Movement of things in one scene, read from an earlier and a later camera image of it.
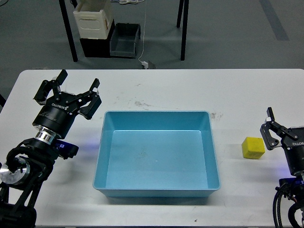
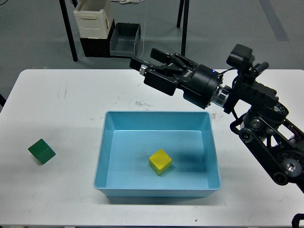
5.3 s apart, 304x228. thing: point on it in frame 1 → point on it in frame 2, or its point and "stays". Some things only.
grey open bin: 123,40 stays
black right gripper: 294,148 → 200,84
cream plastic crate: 94,18 stays
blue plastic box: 156,154 stays
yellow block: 253,147 → 159,161
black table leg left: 69,30 stays
